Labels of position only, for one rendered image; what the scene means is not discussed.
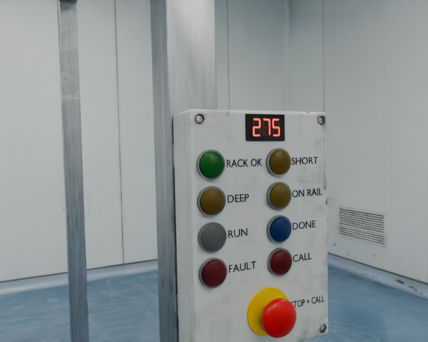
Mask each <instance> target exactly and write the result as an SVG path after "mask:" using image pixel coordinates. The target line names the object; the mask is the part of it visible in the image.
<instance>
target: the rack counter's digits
mask: <svg viewBox="0 0 428 342"><path fill-rule="evenodd" d="M251 128H252V137H281V118H265V117H252V118H251Z"/></svg>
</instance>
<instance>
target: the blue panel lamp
mask: <svg viewBox="0 0 428 342"><path fill-rule="evenodd" d="M290 233H291V224H290V222H289V221H288V220H287V219H286V218H285V217H282V216H280V217H278V218H276V219H274V220H273V222H272V224H271V226H270V234H271V237H272V238H273V239H274V240H275V241H277V242H282V241H284V240H286V239H287V238H288V237H289V235H290Z"/></svg>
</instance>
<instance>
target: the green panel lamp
mask: <svg viewBox="0 0 428 342"><path fill-rule="evenodd" d="M199 168H200V171H201V173H202V174H203V175H204V176H205V177H207V178H216V177H218V176H219V175H220V174H221V173H222V171H223V169H224V160H223V158H222V157H221V155H220V154H219V153H217V152H214V151H208V152H206V153H205V154H204V155H203V156H202V157H201V158H200V162H199Z"/></svg>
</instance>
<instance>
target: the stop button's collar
mask: <svg viewBox="0 0 428 342"><path fill-rule="evenodd" d="M277 298H284V299H287V296H286V295H285V293H284V292H283V291H282V290H279V289H278V288H275V287H267V288H263V289H261V290H260V291H258V292H257V293H256V294H255V295H254V296H253V298H252V299H251V301H250V303H249V306H248V309H247V321H248V324H249V326H250V328H251V329H252V330H253V331H254V332H255V333H257V334H258V335H261V336H269V335H268V334H267V333H266V332H265V331H264V329H263V328H262V314H263V310H264V308H265V306H267V304H269V302H271V301H272V300H274V299H277ZM313 298H315V297H313ZM313 298H312V303H313ZM287 300H288V299H287ZM317 301H318V303H320V302H324V301H323V295H322V301H320V296H319V300H318V297H317V299H316V301H315V302H314V303H313V304H315V303H316V302H317Z"/></svg>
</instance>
